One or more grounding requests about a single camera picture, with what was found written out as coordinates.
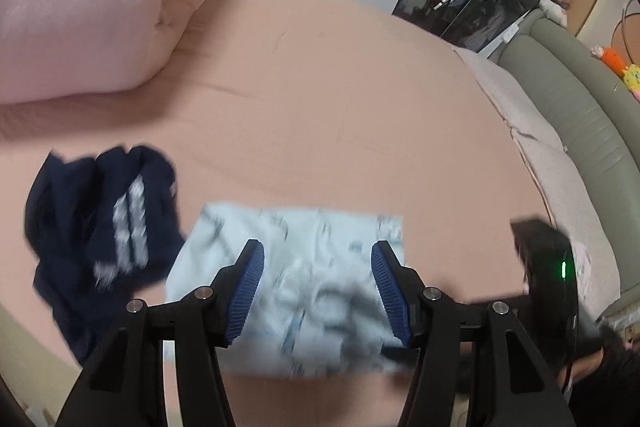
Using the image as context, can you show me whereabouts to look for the yellow plush toy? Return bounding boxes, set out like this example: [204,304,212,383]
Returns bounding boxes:
[622,63,640,100]

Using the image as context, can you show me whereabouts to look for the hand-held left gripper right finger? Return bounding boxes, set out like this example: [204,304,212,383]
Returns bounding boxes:
[370,239,566,427]

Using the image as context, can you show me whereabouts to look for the light blue printed shorts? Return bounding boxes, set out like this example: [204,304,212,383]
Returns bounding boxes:
[165,202,416,380]

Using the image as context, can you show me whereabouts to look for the white plush toy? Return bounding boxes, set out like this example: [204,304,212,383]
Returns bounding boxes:
[537,0,576,28]

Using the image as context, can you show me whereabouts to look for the pink rolled quilt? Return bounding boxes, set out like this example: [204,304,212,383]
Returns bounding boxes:
[0,0,251,105]

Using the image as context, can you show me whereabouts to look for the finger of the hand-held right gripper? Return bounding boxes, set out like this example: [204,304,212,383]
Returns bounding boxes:
[505,293,532,314]

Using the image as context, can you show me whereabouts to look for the light pink blanket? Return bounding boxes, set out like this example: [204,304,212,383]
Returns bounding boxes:
[452,44,623,323]

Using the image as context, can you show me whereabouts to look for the grey padded headboard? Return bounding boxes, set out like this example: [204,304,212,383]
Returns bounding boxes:
[500,9,640,308]

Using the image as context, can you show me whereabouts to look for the navy shorts with white stripes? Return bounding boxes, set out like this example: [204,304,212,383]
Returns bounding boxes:
[25,146,187,365]

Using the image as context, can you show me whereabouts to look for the thin hoop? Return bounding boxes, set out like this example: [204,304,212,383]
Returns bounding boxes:
[621,0,640,58]

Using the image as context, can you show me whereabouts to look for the pink bed sheet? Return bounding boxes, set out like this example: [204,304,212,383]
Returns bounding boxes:
[0,0,626,427]

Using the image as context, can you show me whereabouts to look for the orange carrot plush toy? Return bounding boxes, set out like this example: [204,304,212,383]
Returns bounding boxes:
[591,46,628,75]

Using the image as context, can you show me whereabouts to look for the person's right forearm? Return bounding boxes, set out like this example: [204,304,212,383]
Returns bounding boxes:
[565,332,640,427]

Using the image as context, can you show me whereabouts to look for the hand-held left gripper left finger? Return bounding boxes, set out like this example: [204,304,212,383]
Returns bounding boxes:
[55,238,266,427]

